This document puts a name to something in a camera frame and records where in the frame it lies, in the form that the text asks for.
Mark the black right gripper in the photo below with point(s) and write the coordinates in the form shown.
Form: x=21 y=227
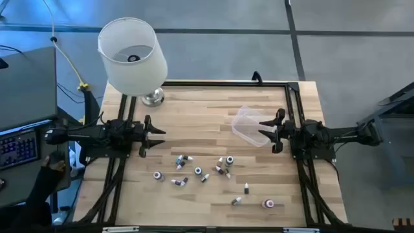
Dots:
x=291 y=131

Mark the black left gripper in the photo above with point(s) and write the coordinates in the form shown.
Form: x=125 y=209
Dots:
x=137 y=132

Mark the small teal food coloring bottle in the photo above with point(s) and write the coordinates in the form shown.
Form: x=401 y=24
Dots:
x=178 y=160

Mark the large dark food coloring bottle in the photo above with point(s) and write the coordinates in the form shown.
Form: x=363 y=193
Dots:
x=229 y=160

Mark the large blue food coloring bottle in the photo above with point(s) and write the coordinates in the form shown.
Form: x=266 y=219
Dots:
x=198 y=171

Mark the small orange food coloring bottle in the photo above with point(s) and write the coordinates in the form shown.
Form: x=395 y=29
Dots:
x=220 y=161

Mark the large pink food coloring bottle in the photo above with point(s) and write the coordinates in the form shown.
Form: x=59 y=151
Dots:
x=268 y=204

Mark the person's forearm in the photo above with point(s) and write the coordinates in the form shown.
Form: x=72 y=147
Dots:
x=42 y=191

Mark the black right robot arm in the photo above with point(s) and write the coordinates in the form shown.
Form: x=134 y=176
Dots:
x=339 y=134

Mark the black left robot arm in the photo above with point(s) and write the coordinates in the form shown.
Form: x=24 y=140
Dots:
x=90 y=132

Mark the clear plastic container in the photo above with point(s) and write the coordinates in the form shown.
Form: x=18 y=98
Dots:
x=246 y=126

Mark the white shade table lamp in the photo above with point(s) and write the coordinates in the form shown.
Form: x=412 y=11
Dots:
x=136 y=77

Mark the white object under desk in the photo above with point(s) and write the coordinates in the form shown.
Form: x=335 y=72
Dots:
x=75 y=155

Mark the person's hand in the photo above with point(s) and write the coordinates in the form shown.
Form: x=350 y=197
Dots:
x=55 y=165

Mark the black backlit keyboard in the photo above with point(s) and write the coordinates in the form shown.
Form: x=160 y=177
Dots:
x=17 y=149

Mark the grey computer monitor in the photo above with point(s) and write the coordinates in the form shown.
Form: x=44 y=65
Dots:
x=26 y=87

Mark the grey desk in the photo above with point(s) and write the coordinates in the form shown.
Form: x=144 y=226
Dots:
x=13 y=187

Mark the striped wooden block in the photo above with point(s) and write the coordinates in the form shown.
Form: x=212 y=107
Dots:
x=403 y=223

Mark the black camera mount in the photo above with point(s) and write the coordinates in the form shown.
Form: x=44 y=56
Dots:
x=257 y=77

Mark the black aluminium table frame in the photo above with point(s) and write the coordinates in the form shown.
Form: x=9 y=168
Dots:
x=226 y=83

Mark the white strip on frame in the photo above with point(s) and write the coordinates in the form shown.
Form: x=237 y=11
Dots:
x=120 y=229
x=301 y=230

